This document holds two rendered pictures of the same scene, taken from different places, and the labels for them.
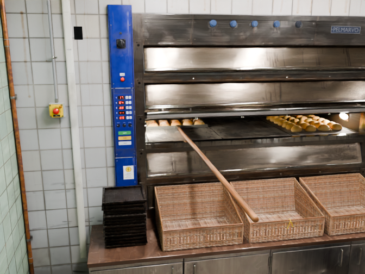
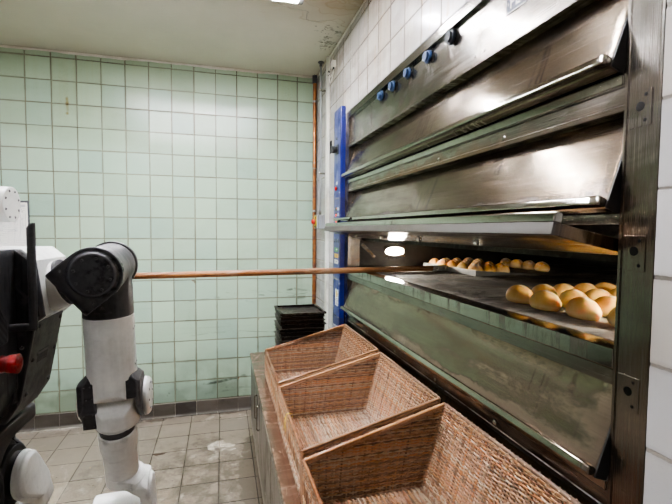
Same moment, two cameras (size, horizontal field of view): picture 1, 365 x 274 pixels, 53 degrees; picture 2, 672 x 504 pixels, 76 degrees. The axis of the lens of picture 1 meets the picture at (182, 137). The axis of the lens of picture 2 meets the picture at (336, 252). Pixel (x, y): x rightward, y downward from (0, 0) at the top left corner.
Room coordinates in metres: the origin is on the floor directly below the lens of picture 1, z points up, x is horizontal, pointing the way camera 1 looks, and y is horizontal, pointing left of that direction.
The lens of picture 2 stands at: (2.36, -2.26, 1.40)
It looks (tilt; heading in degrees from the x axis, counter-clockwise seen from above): 3 degrees down; 85
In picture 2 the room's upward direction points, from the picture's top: straight up
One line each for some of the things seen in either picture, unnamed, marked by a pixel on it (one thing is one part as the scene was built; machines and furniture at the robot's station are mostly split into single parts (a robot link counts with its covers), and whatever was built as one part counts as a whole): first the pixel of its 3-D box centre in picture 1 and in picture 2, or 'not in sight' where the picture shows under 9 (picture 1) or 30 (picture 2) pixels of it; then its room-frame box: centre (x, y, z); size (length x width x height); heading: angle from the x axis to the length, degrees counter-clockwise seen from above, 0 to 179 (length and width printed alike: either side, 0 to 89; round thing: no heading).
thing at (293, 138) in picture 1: (259, 140); (419, 292); (2.83, -0.61, 1.16); 1.80 x 0.06 x 0.04; 100
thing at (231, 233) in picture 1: (196, 213); (316, 363); (2.44, -0.10, 0.72); 0.56 x 0.49 x 0.28; 100
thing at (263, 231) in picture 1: (274, 207); (348, 410); (2.55, -0.68, 0.72); 0.56 x 0.49 x 0.28; 100
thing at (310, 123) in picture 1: (302, 121); (639, 300); (3.34, -1.10, 1.21); 0.61 x 0.48 x 0.06; 10
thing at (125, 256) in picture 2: not in sight; (104, 281); (1.99, -1.42, 1.30); 0.12 x 0.09 x 0.14; 100
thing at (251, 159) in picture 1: (259, 158); (412, 327); (2.81, -0.61, 1.02); 1.79 x 0.11 x 0.19; 100
